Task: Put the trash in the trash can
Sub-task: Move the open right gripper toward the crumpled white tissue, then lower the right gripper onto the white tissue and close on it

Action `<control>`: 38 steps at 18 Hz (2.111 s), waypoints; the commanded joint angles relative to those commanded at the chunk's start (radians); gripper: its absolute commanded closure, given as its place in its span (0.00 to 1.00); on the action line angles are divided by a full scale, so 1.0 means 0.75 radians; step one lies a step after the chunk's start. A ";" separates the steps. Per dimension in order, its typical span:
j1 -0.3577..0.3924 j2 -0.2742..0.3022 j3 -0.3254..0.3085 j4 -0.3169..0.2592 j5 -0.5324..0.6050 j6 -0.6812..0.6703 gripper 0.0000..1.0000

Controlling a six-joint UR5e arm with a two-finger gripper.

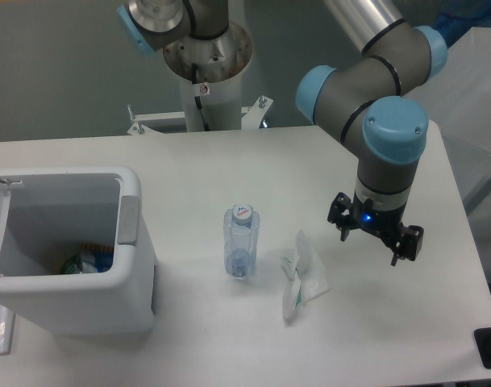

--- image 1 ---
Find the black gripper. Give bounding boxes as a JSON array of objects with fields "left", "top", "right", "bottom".
[{"left": 327, "top": 189, "right": 424, "bottom": 266}]

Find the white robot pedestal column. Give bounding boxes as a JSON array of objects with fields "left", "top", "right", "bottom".
[{"left": 163, "top": 21, "right": 252, "bottom": 131}]

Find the clear plastic water bottle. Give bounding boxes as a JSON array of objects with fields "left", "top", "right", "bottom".
[{"left": 223, "top": 204, "right": 260, "bottom": 278}]

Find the blue object in background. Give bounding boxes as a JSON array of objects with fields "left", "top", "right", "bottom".
[{"left": 433, "top": 13, "right": 471, "bottom": 47}]

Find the trash inside can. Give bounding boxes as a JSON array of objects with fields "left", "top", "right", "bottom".
[{"left": 59, "top": 243, "right": 114, "bottom": 275}]

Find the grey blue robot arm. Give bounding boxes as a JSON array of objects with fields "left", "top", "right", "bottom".
[{"left": 117, "top": 1, "right": 447, "bottom": 260}]

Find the white plastic wrapper trash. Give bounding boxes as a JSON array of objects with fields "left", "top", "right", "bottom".
[{"left": 281, "top": 230, "right": 331, "bottom": 323}]

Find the white pedestal base frame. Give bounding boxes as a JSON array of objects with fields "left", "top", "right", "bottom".
[{"left": 127, "top": 95, "right": 274, "bottom": 135}]

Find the black cable on pedestal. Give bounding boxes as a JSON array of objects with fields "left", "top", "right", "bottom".
[{"left": 190, "top": 62, "right": 210, "bottom": 132}]

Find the white trash can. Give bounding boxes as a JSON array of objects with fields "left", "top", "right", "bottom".
[{"left": 0, "top": 166, "right": 156, "bottom": 335}]

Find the white covered side table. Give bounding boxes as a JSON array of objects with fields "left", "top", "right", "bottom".
[{"left": 426, "top": 27, "right": 491, "bottom": 227}]

